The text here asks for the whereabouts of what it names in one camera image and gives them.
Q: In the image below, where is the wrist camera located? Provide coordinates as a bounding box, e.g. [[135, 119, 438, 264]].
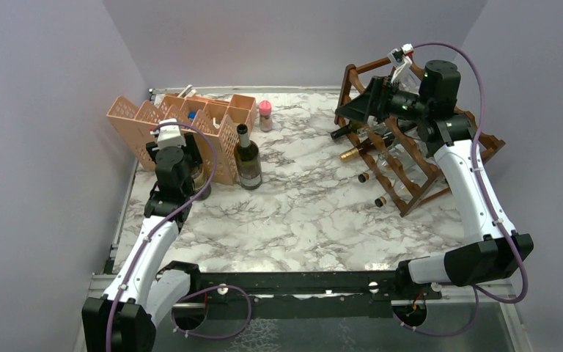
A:
[[150, 118, 186, 150], [387, 43, 413, 82]]

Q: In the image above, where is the peach plastic organizer basket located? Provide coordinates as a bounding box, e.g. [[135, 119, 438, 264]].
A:
[[106, 94, 257, 185]]

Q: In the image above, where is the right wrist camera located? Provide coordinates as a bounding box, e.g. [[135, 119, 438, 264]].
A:
[[387, 43, 413, 82]]

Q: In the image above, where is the upper cork stoppered clear bottle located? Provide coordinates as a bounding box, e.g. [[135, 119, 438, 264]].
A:
[[357, 164, 397, 183]]

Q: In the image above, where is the gold capped wine bottle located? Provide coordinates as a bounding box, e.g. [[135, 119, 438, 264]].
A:
[[339, 134, 395, 162]]

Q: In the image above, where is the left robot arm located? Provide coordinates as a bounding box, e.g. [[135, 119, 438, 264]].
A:
[[81, 133, 202, 351]]

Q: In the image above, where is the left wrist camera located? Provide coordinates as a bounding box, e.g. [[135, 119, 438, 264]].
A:
[[150, 118, 186, 150]]

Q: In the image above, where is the cork stoppered clear bottle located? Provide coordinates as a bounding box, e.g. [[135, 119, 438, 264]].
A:
[[374, 183, 411, 208], [357, 164, 397, 183]]

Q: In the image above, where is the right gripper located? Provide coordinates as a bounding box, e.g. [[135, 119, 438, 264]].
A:
[[336, 76, 430, 125]]

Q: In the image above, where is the black capped wine bottle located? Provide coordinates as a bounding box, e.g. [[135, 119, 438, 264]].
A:
[[330, 120, 417, 140]]

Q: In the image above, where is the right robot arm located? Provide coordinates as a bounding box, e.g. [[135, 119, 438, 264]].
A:
[[335, 60, 534, 302]]

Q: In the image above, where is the pink lidded spice jar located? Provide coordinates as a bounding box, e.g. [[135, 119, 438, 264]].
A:
[[258, 100, 273, 132]]

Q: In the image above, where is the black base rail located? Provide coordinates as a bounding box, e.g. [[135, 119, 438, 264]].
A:
[[172, 271, 441, 323]]

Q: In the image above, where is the brown wooden wine rack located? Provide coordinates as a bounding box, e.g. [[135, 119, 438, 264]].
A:
[[337, 58, 505, 216]]

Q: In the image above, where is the lower cork stoppered clear bottle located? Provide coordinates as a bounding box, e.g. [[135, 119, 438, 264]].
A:
[[374, 183, 411, 208]]

